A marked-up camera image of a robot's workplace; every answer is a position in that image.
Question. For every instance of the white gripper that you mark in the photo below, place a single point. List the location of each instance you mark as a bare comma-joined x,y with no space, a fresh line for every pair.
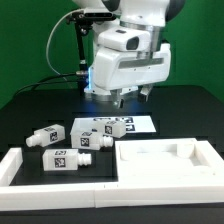
125,59

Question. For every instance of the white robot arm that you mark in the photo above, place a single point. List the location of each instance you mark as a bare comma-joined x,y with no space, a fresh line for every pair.
144,15

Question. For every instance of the white marker sheet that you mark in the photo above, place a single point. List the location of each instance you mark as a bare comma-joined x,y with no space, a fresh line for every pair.
134,124

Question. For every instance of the white U-shaped fence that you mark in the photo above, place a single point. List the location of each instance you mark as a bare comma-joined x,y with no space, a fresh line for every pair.
101,194

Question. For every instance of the black camera on stand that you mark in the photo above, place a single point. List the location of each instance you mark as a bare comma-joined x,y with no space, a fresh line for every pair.
86,20

